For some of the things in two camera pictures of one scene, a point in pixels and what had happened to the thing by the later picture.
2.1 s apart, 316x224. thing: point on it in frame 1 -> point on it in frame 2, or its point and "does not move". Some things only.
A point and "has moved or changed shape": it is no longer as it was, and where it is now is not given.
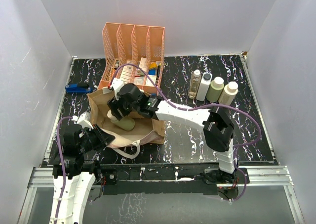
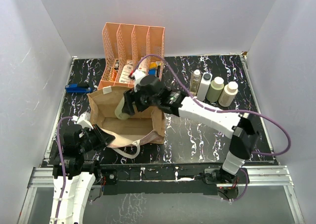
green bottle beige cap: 126,123 has moved or changed shape
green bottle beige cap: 228,93 does not move
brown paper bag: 126,143 does not move
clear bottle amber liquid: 194,83 does not move
